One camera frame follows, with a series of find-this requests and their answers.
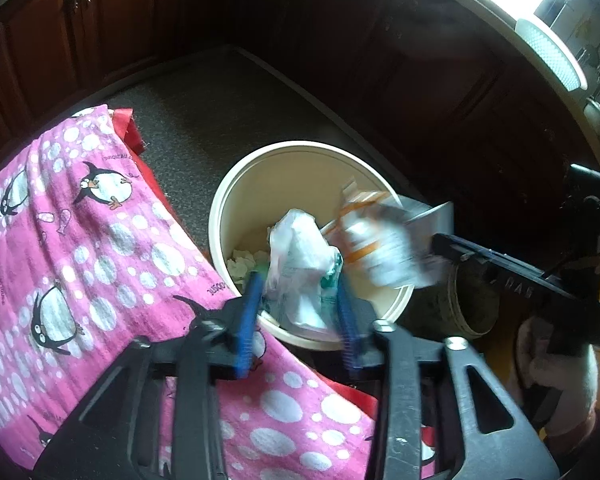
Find pink penguin tablecloth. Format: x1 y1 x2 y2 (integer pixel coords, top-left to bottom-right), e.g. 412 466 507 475
0 105 374 479

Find right white gloved hand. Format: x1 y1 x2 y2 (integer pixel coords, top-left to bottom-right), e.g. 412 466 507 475
508 316 598 441

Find brown wooden base cabinets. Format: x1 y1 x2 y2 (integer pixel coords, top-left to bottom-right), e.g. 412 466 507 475
0 0 600 188

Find orange white snack bag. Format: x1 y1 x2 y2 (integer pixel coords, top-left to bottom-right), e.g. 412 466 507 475
321 181 454 288

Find cream round trash bin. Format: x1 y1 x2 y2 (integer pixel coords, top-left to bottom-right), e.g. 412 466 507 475
206 140 415 352

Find white plastic bag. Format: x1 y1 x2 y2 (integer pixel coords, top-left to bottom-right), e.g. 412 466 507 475
263 209 343 340

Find cream paper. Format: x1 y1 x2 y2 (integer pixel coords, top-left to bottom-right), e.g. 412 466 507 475
226 249 270 292

